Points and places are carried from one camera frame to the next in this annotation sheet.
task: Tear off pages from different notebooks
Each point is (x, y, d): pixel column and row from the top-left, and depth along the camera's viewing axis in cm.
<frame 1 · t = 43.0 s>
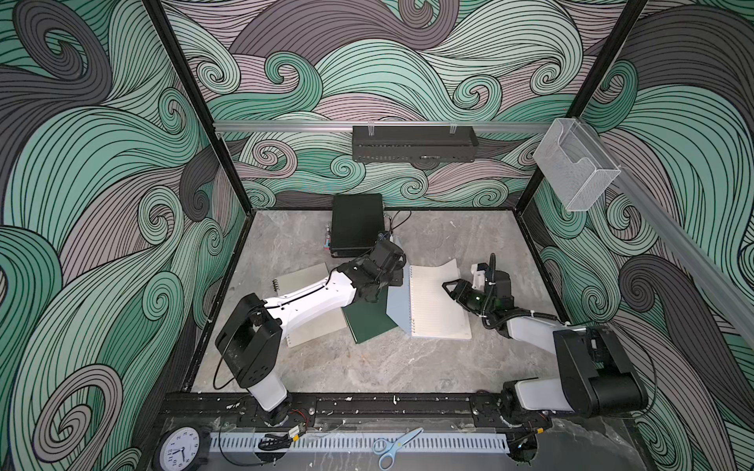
left hand: (398, 265, 83), fingers closed
right hand: (444, 288, 90), fingers open
dark green spiral notebook: (366, 319, 92), on the table
torn lined paper page: (426, 284, 100), on the table
black hard case: (357, 220, 116), point 3 cm above the table

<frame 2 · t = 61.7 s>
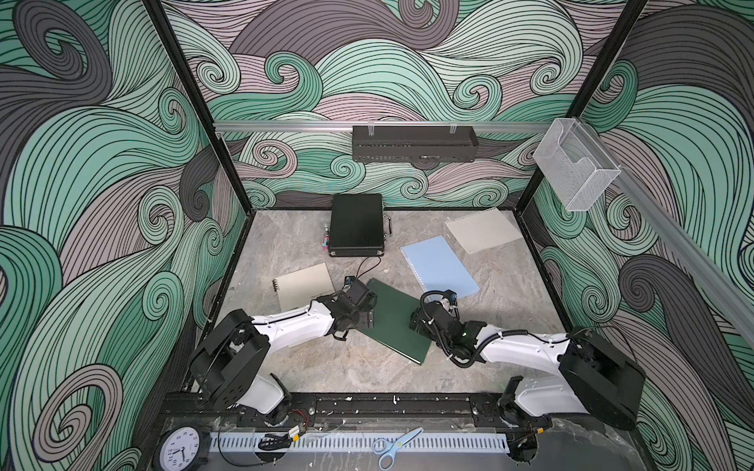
left hand: (361, 314, 87), fingers open
right hand: (416, 325, 87), fingers open
dark green spiral notebook: (391, 324, 88), point 2 cm above the table
torn lined paper page: (483, 230, 118), on the table
the other named things where they were.

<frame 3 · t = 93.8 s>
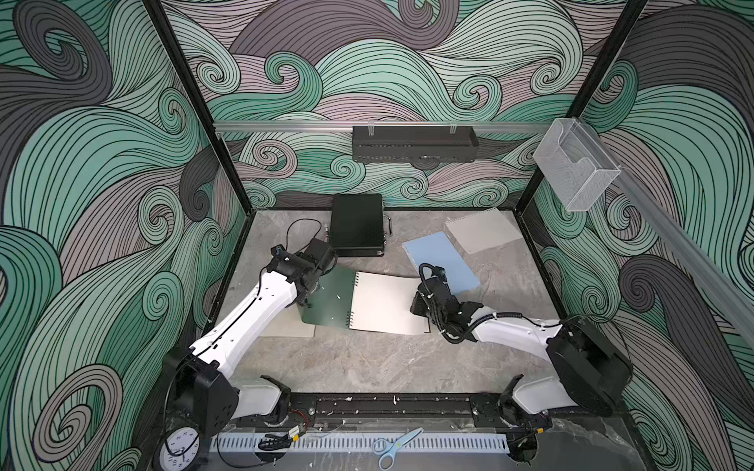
left hand: (297, 285, 78), fingers closed
right hand: (410, 300, 88), fingers closed
dark green spiral notebook: (347, 296, 90), point 7 cm above the table
the other named things where they were.

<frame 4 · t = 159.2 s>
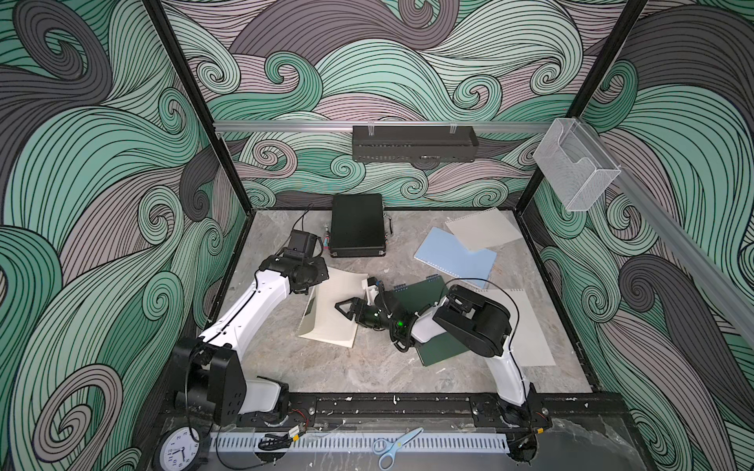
left hand: (321, 270, 84), fingers closed
right hand: (335, 314, 87), fingers open
dark green spiral notebook: (415, 286, 100), on the table
beige spiral notebook: (322, 321, 94), on the table
the other named things where they were.

